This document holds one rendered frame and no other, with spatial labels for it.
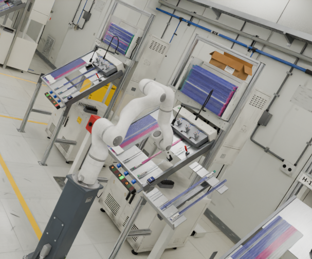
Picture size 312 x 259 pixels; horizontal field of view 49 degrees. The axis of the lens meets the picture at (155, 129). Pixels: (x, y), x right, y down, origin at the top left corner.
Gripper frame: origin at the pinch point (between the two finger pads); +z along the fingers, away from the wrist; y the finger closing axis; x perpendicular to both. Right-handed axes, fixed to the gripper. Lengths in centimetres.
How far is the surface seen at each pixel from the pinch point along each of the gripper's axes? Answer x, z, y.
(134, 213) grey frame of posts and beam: 46.7, 6.0, -15.6
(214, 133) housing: -41.0, 3.7, -6.0
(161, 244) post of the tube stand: 45, 21, -41
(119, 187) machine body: 45, 40, 40
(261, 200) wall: -73, 160, -6
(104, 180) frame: 52, 38, 57
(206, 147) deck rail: -29.5, 7.8, -8.6
